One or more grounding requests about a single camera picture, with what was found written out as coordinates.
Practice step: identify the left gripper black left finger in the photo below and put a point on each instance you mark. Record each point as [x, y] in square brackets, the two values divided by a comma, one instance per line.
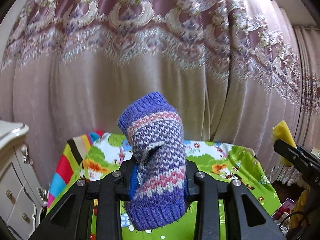
[71, 217]

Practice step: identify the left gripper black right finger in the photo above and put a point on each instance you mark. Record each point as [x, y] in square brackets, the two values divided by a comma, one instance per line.
[245, 217]

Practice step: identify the yellow sponge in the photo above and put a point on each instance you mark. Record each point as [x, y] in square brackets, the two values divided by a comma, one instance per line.
[283, 139]

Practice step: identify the purple knitted sock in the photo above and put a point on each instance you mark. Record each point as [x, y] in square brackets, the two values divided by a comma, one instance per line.
[155, 132]

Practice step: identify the cartoon print green cloth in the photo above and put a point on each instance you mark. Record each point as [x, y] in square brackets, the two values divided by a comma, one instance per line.
[92, 156]

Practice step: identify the purple white storage box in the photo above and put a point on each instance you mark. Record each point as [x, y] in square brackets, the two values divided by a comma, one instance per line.
[283, 211]

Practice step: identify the white dresser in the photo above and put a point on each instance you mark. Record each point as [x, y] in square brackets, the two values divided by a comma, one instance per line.
[22, 197]

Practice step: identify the beige pink curtain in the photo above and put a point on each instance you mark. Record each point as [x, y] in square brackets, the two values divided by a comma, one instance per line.
[232, 68]

